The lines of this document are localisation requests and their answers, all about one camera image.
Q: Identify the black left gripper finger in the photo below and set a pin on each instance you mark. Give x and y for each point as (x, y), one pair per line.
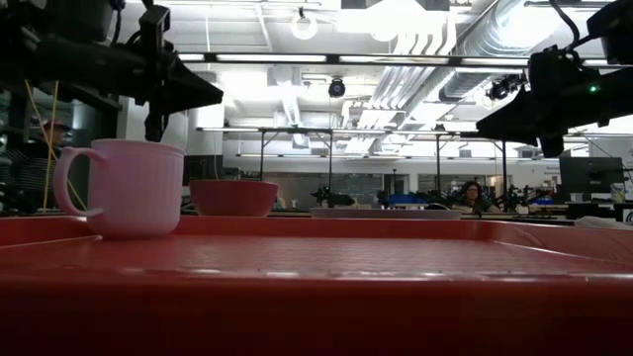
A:
(193, 104)
(193, 84)

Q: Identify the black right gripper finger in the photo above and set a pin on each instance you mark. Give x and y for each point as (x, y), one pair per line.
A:
(519, 133)
(514, 114)

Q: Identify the pink bowl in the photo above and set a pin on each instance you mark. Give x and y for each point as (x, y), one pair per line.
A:
(232, 198)

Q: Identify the pink ribbed mug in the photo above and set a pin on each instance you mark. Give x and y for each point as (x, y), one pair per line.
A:
(133, 188)

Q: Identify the beige napkin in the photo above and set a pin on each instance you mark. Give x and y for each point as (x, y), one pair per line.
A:
(605, 223)

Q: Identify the lavender round plate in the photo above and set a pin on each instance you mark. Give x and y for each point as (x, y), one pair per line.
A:
(386, 213)

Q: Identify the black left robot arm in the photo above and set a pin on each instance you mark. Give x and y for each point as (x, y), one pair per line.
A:
(59, 54)

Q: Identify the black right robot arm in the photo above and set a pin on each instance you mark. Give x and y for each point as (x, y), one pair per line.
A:
(618, 94)

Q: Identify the black background robot arm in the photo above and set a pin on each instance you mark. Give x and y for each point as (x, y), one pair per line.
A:
(331, 198)
(514, 198)

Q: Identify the red plastic tray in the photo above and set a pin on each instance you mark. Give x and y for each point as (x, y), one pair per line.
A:
(316, 296)

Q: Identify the black ceiling-hung device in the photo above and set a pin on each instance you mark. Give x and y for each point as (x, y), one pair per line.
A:
(502, 89)

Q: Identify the person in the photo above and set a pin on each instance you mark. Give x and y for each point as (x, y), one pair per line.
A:
(474, 195)
(29, 168)

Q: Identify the black monitor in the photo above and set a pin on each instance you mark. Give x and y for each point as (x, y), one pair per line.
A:
(591, 175)

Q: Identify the round ceiling lamp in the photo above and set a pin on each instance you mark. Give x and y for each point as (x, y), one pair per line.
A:
(304, 27)

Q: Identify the blue storage bin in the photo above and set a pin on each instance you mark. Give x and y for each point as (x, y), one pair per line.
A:
(405, 200)

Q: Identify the silver ventilation duct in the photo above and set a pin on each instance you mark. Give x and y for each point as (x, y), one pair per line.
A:
(475, 84)

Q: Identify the black background station frame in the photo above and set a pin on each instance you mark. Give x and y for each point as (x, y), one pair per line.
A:
(438, 158)

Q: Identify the black aluminium table frame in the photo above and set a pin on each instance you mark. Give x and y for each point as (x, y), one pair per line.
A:
(334, 58)

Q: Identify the black overhead camera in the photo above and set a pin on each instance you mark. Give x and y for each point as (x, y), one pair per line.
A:
(336, 89)

